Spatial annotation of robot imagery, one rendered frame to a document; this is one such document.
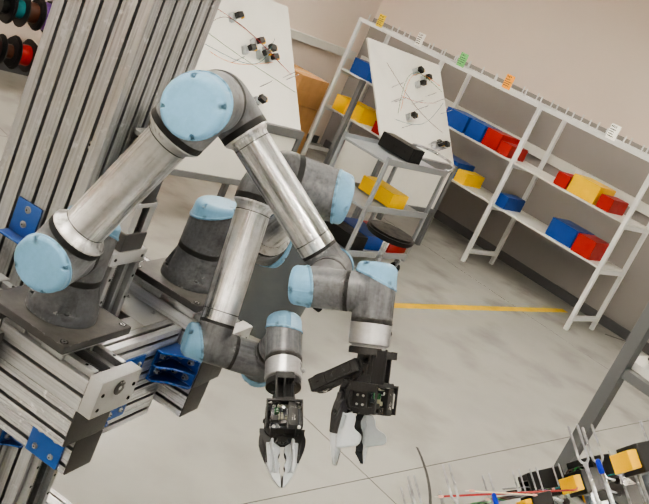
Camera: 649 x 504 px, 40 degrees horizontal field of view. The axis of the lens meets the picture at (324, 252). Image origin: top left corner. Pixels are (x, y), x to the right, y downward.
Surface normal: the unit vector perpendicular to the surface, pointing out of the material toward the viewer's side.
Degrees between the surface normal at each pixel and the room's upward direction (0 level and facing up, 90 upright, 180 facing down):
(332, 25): 90
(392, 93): 50
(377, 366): 83
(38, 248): 97
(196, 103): 83
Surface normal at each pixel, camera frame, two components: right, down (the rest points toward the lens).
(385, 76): 0.76, -0.19
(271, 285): -0.24, 0.26
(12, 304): 0.40, -0.87
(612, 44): -0.66, -0.07
